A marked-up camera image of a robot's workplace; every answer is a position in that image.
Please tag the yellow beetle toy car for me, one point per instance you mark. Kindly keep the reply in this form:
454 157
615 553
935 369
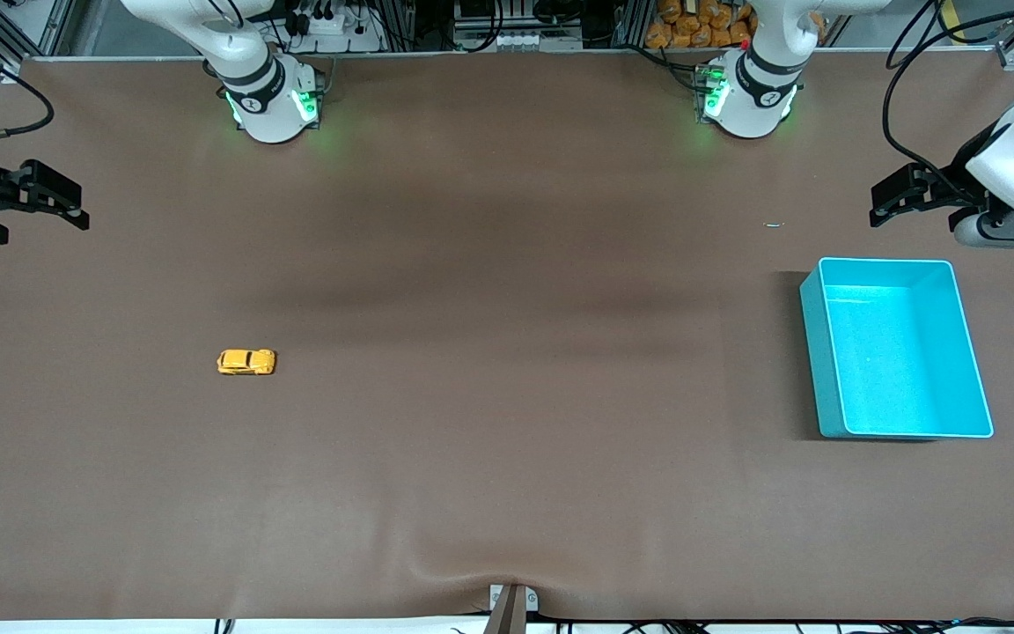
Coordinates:
246 362

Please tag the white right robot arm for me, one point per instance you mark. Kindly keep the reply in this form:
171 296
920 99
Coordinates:
274 123

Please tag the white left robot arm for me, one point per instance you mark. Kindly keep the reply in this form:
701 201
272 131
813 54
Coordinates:
749 119

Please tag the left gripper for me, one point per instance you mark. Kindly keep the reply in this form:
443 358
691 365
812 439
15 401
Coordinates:
956 179

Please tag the orange packaged items pile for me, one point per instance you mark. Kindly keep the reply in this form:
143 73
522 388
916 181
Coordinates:
701 25

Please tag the white power strip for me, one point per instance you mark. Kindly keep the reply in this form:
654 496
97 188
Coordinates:
340 40
525 40

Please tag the brown table mat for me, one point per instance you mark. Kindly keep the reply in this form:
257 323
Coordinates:
507 352

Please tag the teal plastic bin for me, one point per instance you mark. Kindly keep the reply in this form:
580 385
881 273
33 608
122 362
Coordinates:
899 370

